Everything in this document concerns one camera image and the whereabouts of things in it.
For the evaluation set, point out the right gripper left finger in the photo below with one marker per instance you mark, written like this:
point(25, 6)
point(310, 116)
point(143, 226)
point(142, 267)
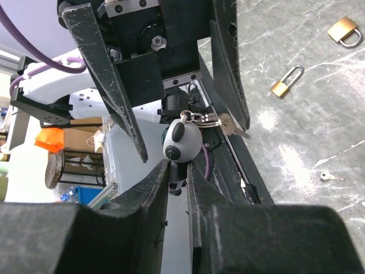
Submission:
point(124, 236)

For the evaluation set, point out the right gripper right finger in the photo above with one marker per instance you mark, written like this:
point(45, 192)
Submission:
point(233, 238)

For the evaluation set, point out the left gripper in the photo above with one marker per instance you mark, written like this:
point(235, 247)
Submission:
point(154, 57)

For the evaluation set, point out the panda keychain with keys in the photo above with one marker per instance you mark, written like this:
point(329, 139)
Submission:
point(183, 141)

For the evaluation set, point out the short brass padlock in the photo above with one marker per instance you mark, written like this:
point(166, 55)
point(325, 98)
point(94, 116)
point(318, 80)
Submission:
point(340, 31)

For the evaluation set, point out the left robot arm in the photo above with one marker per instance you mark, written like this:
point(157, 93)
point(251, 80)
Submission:
point(60, 90)

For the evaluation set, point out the small loose silver key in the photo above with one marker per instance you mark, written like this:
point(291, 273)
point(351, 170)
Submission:
point(325, 175)

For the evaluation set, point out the long-shackle brass padlock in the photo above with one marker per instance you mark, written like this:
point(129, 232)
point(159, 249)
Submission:
point(281, 87)

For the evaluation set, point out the black base frame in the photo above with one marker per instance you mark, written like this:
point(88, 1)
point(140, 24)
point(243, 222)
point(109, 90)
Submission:
point(234, 169)

